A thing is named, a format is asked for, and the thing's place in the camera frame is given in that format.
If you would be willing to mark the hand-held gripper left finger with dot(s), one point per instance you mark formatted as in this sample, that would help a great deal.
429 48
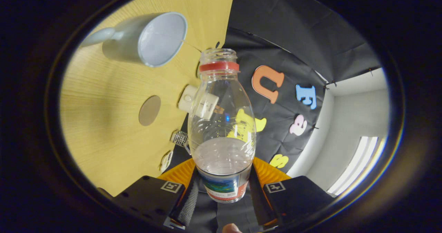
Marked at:
188 208

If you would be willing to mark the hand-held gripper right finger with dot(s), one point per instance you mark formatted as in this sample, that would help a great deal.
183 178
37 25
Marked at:
257 202

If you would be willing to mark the clear plastic juice bottle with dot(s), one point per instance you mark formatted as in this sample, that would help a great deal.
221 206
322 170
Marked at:
221 122

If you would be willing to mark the round brown coaster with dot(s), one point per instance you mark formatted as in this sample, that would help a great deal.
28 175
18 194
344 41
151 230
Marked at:
150 110

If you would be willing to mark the white cup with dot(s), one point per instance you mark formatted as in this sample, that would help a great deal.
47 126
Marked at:
124 46

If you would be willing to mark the white divided dish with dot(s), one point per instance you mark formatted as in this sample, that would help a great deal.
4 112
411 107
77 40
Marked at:
166 161

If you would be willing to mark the white utensil block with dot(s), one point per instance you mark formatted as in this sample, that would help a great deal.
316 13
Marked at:
186 100

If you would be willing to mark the wooden table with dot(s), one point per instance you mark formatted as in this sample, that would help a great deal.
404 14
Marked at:
103 122

